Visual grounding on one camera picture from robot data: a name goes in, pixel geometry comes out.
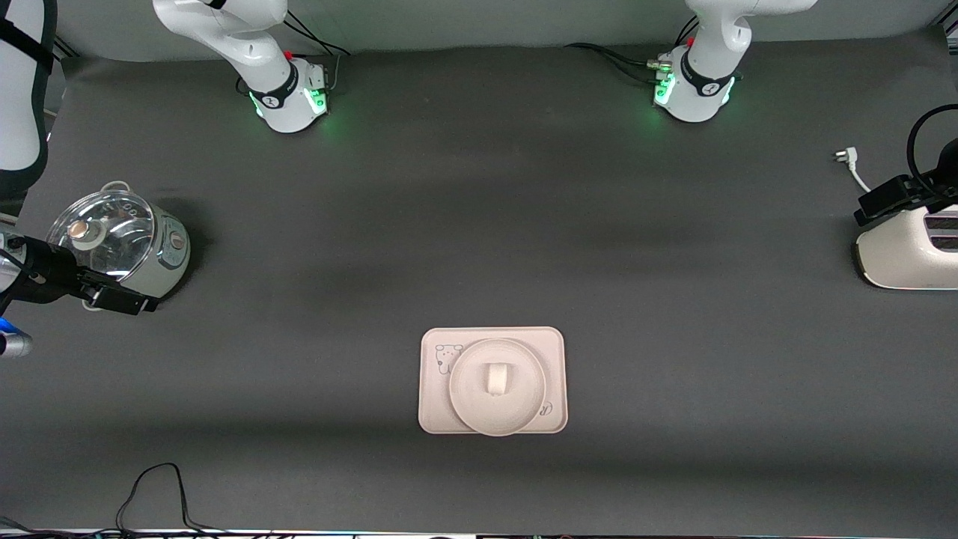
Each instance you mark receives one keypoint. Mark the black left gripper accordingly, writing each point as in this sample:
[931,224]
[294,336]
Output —
[922,186]

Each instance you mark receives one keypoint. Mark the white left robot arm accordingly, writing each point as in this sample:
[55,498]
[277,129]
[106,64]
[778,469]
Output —
[711,45]

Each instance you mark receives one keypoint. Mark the glass pot lid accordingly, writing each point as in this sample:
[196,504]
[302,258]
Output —
[112,232]

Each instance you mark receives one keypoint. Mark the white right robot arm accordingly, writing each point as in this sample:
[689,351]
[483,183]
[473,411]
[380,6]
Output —
[247,37]

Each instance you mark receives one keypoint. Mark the cream toaster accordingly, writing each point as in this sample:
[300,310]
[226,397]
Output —
[898,262]

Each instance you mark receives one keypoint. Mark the white steamed bun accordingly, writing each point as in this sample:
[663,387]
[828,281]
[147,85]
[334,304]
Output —
[497,379]

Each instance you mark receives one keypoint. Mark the cream tray with rabbit print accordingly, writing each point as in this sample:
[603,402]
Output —
[434,412]

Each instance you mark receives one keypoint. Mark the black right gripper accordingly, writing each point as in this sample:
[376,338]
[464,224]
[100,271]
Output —
[46,272]

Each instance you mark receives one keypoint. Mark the silver electric cooking pot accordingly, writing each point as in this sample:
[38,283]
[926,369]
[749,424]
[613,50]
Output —
[176,258]

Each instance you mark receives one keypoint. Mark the round cream plate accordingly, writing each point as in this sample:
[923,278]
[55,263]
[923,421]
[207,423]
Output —
[468,408]

